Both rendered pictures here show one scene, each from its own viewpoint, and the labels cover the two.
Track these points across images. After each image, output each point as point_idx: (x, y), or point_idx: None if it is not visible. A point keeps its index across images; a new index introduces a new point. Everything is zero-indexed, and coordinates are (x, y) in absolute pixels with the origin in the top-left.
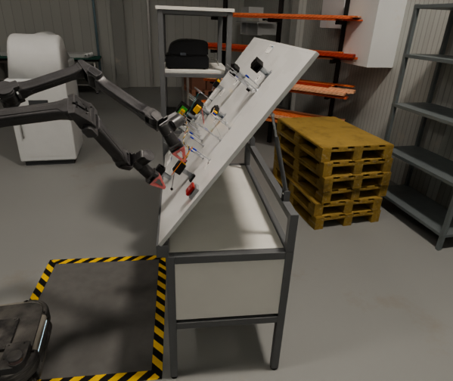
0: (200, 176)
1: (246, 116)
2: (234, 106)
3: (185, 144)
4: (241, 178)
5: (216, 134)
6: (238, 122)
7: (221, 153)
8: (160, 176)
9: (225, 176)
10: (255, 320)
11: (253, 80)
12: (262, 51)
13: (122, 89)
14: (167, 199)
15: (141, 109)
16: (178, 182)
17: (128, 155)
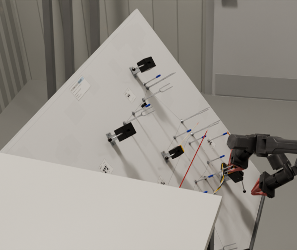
0: (220, 147)
1: (173, 92)
2: (156, 134)
3: (222, 171)
4: None
5: (184, 154)
6: (178, 105)
7: (203, 119)
8: (258, 179)
9: None
10: None
11: (128, 103)
12: (72, 109)
13: None
14: (245, 222)
15: (281, 138)
16: (230, 211)
17: (295, 163)
